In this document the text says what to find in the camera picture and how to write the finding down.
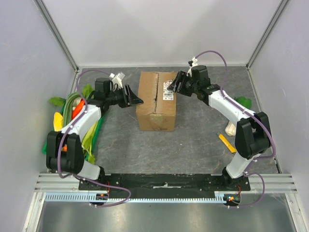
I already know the brown cardboard express box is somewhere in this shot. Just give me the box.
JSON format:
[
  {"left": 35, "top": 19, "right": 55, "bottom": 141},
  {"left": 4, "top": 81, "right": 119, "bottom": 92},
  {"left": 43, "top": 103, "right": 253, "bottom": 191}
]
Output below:
[{"left": 136, "top": 71, "right": 177, "bottom": 131}]

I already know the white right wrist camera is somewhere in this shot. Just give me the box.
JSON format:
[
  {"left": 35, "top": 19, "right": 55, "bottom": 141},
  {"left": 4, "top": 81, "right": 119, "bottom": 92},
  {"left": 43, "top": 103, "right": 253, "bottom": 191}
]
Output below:
[{"left": 187, "top": 57, "right": 198, "bottom": 76}]

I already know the aluminium frame post left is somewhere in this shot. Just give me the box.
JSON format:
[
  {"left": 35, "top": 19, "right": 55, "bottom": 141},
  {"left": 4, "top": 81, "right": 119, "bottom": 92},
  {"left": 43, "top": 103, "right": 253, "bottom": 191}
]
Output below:
[{"left": 34, "top": 0, "right": 79, "bottom": 72}]

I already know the green bean bundle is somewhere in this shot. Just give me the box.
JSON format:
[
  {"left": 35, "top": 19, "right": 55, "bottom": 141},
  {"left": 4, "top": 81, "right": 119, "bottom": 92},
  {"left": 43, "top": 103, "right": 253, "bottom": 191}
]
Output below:
[{"left": 62, "top": 92, "right": 81, "bottom": 127}]

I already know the aluminium frame post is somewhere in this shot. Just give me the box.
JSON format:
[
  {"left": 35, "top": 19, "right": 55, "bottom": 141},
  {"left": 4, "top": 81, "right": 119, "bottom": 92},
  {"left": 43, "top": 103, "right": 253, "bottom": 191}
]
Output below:
[
  {"left": 246, "top": 0, "right": 290, "bottom": 70},
  {"left": 34, "top": 0, "right": 79, "bottom": 72}
]

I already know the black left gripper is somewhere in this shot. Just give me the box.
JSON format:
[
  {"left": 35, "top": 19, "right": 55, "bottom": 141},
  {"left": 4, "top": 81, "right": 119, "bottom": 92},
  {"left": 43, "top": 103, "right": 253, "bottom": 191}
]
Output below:
[{"left": 106, "top": 84, "right": 144, "bottom": 109}]

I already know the aluminium frame post right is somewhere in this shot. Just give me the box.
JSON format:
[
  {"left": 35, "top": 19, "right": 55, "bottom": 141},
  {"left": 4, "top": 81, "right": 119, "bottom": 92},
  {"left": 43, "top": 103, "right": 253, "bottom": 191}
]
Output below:
[{"left": 246, "top": 0, "right": 290, "bottom": 70}]

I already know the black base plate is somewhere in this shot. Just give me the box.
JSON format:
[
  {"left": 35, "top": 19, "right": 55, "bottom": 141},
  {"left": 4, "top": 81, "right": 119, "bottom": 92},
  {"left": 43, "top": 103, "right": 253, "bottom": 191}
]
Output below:
[{"left": 78, "top": 173, "right": 251, "bottom": 197}]

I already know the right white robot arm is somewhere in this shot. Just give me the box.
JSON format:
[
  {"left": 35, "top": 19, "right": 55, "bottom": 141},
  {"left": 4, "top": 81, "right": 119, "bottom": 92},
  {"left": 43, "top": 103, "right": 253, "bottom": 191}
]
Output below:
[{"left": 167, "top": 65, "right": 274, "bottom": 190}]

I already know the green bok choy leaf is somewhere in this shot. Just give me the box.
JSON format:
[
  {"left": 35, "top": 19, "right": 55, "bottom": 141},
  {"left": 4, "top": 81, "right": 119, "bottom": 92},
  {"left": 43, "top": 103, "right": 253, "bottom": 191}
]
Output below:
[{"left": 234, "top": 96, "right": 252, "bottom": 109}]

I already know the grey cable duct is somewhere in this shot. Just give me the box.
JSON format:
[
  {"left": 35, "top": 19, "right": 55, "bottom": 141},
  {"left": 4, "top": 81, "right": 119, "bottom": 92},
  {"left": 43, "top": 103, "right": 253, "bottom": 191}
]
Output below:
[{"left": 44, "top": 192, "right": 229, "bottom": 203}]

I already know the orange carrot toy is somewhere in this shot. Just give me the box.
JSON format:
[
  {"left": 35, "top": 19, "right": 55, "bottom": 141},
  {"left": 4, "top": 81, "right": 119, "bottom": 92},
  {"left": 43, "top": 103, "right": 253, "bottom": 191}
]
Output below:
[{"left": 71, "top": 100, "right": 84, "bottom": 119}]

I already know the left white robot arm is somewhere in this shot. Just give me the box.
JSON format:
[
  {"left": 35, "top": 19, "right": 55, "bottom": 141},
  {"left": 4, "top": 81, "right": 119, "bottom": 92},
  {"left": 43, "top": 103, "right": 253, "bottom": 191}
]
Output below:
[{"left": 46, "top": 78, "right": 143, "bottom": 190}]

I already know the yellow utility knife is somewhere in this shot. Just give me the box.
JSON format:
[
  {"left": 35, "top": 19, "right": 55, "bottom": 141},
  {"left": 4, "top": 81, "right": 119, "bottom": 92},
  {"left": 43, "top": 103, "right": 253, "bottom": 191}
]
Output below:
[{"left": 218, "top": 134, "right": 237, "bottom": 153}]

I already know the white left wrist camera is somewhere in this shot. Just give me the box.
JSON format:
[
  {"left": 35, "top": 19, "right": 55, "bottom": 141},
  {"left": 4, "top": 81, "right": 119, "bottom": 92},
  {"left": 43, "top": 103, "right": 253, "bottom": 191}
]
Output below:
[{"left": 109, "top": 72, "right": 125, "bottom": 88}]

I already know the yellow corn toy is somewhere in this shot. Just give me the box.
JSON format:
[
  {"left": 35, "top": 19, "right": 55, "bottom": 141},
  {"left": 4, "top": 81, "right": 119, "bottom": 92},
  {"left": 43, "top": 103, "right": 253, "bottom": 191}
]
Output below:
[{"left": 53, "top": 112, "right": 63, "bottom": 131}]

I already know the white radish toy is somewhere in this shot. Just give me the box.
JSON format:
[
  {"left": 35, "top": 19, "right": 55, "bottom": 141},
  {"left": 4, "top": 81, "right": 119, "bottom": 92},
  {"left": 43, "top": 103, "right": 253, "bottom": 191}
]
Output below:
[{"left": 225, "top": 121, "right": 236, "bottom": 136}]

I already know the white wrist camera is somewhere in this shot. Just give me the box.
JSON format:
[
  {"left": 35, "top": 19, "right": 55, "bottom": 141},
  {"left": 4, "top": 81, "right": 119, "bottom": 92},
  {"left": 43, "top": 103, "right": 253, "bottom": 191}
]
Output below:
[
  {"left": 109, "top": 72, "right": 125, "bottom": 88},
  {"left": 187, "top": 57, "right": 198, "bottom": 76}
]

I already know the green vegetable tray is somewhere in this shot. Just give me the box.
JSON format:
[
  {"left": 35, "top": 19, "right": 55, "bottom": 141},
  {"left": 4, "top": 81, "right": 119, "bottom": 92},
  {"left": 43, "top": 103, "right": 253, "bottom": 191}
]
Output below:
[{"left": 42, "top": 106, "right": 105, "bottom": 155}]

